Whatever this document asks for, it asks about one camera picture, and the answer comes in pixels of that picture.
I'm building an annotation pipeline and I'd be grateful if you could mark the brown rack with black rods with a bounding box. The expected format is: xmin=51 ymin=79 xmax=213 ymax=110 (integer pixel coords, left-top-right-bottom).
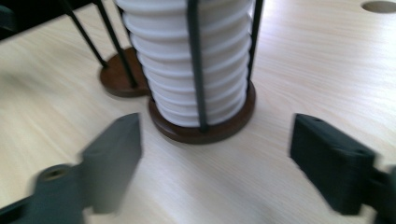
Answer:
xmin=116 ymin=0 xmax=265 ymax=146

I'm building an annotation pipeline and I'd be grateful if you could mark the wire cup holder wooden base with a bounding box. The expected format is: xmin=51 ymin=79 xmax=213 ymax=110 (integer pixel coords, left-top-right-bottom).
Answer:
xmin=59 ymin=0 xmax=151 ymax=98

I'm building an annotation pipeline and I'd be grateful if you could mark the round table cable hole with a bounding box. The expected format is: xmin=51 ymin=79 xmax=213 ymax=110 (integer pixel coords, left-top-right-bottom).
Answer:
xmin=361 ymin=0 xmax=396 ymax=14

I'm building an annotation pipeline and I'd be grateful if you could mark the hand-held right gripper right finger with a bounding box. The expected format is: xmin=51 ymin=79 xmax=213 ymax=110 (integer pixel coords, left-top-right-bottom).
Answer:
xmin=289 ymin=112 xmax=377 ymax=217

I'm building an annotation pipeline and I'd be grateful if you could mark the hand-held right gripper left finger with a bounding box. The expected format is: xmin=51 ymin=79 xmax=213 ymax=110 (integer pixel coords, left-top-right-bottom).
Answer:
xmin=78 ymin=112 xmax=144 ymax=216

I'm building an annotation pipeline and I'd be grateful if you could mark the stack of white paper cups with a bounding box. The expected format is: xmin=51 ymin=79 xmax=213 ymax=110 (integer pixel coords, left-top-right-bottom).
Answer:
xmin=113 ymin=0 xmax=255 ymax=129

